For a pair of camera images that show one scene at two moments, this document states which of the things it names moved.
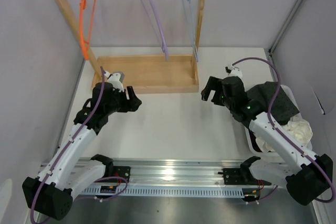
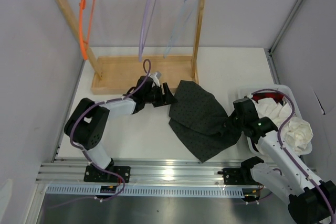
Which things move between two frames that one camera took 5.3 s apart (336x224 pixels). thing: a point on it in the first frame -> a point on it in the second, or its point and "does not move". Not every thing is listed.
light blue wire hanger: x=188 y=7 -> x=188 y=0
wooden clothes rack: x=170 y=74 does not move
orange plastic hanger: x=83 y=4 does not move
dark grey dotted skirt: x=259 y=99 -> x=197 y=117
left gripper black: x=131 y=105 -> x=165 y=99
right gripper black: x=213 y=83 -> x=230 y=127
